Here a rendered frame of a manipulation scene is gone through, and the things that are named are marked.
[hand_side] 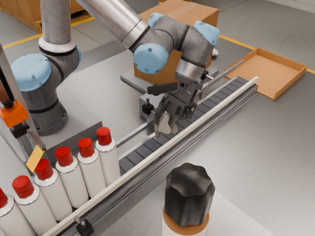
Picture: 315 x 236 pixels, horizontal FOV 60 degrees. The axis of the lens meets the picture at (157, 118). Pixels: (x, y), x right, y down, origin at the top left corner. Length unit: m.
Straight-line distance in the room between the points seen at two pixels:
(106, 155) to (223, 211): 0.34
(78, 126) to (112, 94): 0.28
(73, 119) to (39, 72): 0.23
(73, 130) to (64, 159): 0.34
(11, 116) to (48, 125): 0.36
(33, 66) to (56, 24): 0.14
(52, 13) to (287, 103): 0.95
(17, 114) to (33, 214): 0.22
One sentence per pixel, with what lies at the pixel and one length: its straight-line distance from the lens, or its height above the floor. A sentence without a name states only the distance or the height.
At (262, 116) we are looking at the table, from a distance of 1.16.
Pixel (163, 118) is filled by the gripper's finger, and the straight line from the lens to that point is 0.82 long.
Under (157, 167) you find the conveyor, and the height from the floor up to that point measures 0.86.
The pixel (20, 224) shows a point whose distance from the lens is 0.70.
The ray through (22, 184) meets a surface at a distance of 0.62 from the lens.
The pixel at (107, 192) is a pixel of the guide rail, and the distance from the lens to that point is 0.77.
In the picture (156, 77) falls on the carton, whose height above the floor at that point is 0.89.
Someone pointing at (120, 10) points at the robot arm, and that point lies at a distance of 0.65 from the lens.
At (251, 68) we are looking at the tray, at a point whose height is 0.83.
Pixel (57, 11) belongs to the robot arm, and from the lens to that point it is 0.89.
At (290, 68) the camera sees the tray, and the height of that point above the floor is 0.83.
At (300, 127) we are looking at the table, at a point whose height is 0.83.
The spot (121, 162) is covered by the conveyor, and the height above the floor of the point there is 0.88.
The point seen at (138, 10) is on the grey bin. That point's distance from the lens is 3.01.
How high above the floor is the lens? 1.55
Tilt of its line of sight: 42 degrees down
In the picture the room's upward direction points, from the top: straight up
